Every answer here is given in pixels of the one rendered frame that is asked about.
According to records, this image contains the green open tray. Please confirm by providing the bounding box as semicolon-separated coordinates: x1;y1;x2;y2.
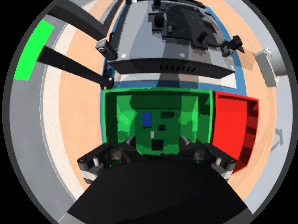
102;87;213;146

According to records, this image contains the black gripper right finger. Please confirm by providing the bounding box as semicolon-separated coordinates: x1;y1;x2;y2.
170;136;237;182

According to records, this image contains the green circuit board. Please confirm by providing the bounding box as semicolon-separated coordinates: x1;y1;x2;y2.
134;108;181;155

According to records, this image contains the red bin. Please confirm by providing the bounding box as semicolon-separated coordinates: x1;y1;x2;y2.
210;91;259;175

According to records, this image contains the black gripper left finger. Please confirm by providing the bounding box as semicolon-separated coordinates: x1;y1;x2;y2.
77;136;148;184

